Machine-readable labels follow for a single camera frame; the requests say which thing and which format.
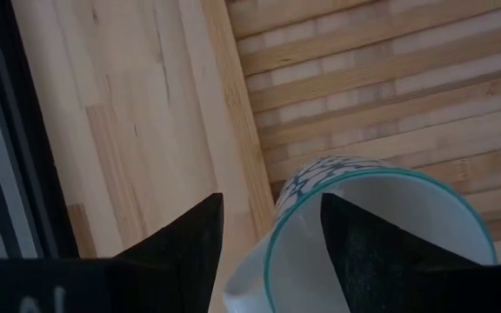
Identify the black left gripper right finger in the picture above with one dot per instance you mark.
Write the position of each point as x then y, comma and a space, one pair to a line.
385, 269

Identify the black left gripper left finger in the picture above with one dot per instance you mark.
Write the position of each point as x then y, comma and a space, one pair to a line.
168, 278

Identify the white mug teal rim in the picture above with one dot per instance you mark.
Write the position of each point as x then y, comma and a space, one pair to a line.
407, 208

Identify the wooden mug rack tray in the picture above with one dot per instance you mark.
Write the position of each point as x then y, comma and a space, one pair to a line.
385, 87

